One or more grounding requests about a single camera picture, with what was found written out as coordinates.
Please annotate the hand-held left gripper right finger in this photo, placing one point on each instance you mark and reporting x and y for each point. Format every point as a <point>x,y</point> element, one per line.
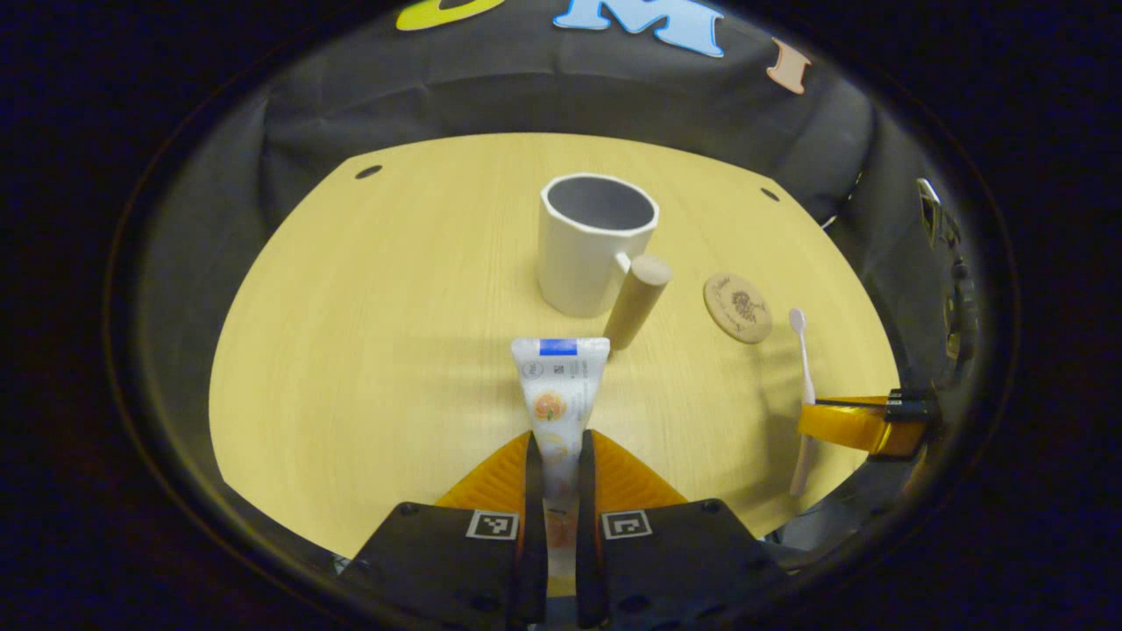
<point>585,491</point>

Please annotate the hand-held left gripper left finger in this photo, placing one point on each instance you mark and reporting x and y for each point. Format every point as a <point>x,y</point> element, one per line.
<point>531,491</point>

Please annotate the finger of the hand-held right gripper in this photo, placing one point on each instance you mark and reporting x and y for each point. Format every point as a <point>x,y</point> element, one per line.
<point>850,425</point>

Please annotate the pale pink toothbrush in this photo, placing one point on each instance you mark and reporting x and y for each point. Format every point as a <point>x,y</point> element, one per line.
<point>806,368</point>

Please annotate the white toothpaste tube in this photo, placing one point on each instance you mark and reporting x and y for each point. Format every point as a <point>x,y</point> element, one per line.
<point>561,386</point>

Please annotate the round wooden coaster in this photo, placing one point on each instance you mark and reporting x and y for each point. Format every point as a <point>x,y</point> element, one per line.
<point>736,308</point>

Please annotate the black backdrop cloth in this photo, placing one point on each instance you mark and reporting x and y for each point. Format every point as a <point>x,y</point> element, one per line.
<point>491,96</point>

